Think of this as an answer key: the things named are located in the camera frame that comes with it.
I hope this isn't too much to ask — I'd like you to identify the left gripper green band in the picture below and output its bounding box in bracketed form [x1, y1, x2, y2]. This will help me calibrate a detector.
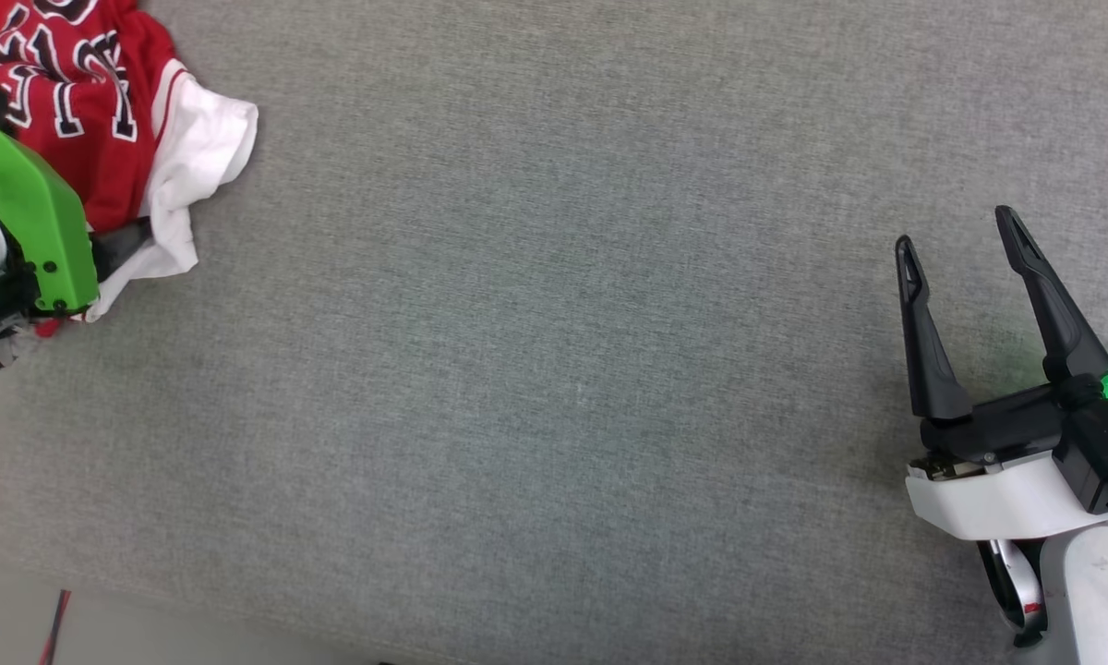
[0, 123, 154, 315]

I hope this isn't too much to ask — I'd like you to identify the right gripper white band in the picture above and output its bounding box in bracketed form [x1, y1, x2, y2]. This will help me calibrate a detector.
[895, 205, 1108, 542]

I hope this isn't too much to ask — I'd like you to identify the red and white jersey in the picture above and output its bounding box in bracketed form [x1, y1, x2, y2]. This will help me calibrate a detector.
[0, 0, 259, 338]

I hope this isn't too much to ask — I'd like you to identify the grey fabric sofa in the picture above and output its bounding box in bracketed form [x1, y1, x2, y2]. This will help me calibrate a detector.
[0, 0, 1108, 665]

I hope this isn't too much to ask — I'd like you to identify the red and black wire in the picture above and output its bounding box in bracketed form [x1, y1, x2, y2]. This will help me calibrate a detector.
[41, 588, 73, 665]

